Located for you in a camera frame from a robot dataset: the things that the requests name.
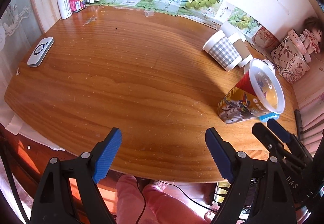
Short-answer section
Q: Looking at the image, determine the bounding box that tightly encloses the translucent printed plastic cup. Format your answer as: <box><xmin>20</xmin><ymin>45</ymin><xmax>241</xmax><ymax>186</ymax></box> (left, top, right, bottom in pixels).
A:
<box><xmin>217</xmin><ymin>59</ymin><xmax>285</xmax><ymax>124</ymax></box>

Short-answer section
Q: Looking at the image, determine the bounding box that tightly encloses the green grape print backsplash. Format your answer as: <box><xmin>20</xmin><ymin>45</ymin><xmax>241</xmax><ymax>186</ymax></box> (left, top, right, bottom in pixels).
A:
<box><xmin>95</xmin><ymin>0</ymin><xmax>262</xmax><ymax>38</ymax></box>

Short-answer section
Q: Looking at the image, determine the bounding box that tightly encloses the black cable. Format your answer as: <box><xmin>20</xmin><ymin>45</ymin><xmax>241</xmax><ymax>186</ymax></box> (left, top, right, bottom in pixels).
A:
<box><xmin>135</xmin><ymin>178</ymin><xmax>221</xmax><ymax>224</ymax></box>

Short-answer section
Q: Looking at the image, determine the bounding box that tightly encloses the pink trousers leg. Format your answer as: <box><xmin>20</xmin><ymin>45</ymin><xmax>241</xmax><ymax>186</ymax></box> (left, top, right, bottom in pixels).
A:
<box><xmin>116</xmin><ymin>175</ymin><xmax>210</xmax><ymax>223</ymax></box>

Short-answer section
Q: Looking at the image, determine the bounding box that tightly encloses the white plastic bottle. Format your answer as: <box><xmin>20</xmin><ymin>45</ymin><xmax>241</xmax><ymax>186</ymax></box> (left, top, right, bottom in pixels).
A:
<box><xmin>57</xmin><ymin>0</ymin><xmax>72</xmax><ymax>19</ymax></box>

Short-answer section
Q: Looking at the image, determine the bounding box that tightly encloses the panda print paper cup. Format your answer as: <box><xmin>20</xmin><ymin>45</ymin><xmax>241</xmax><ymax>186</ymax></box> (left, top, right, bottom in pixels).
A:
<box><xmin>262</xmin><ymin>59</ymin><xmax>275</xmax><ymax>73</ymax></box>

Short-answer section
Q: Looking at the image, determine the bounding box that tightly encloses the white lace cloth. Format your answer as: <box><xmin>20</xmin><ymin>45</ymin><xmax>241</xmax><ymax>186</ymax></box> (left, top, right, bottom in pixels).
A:
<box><xmin>1</xmin><ymin>0</ymin><xmax>41</xmax><ymax>93</ymax></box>

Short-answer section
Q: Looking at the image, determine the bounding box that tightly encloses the letter print fabric basket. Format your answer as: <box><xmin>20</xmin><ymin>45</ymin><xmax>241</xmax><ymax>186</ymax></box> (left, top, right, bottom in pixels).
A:
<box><xmin>270</xmin><ymin>36</ymin><xmax>310</xmax><ymax>84</ymax></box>

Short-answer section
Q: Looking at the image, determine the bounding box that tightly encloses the white portable wifi router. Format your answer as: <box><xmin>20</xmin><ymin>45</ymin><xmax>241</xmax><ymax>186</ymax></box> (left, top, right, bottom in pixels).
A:
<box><xmin>27</xmin><ymin>37</ymin><xmax>54</xmax><ymax>67</ymax></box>

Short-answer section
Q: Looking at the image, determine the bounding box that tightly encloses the grey checkered paper cup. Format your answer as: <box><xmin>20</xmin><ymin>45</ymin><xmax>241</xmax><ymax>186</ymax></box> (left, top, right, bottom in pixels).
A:
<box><xmin>203</xmin><ymin>30</ymin><xmax>242</xmax><ymax>71</ymax></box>

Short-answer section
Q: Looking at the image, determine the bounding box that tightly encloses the doll in pink dress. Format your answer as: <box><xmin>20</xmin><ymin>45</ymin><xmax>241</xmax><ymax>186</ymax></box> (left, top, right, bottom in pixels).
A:
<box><xmin>300</xmin><ymin>17</ymin><xmax>323</xmax><ymax>54</ymax></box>

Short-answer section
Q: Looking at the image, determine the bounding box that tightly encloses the small clear plastic cap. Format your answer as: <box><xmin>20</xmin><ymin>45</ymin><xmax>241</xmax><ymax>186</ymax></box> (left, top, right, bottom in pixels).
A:
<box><xmin>144</xmin><ymin>11</ymin><xmax>155</xmax><ymax>17</ymax></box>

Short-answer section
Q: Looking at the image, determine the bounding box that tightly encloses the brown sleeve paper cup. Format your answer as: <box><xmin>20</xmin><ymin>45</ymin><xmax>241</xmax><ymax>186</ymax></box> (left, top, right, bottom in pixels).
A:
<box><xmin>228</xmin><ymin>33</ymin><xmax>253</xmax><ymax>68</ymax></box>

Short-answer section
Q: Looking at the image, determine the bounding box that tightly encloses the blue plastic cup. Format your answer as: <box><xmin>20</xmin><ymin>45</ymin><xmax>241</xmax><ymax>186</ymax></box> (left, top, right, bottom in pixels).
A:
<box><xmin>258</xmin><ymin>113</ymin><xmax>279</xmax><ymax>123</ymax></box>

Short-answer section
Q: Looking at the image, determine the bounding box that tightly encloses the white plain paper cup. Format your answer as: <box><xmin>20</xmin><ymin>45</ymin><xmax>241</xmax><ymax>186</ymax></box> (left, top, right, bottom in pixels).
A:
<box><xmin>220</xmin><ymin>22</ymin><xmax>241</xmax><ymax>37</ymax></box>

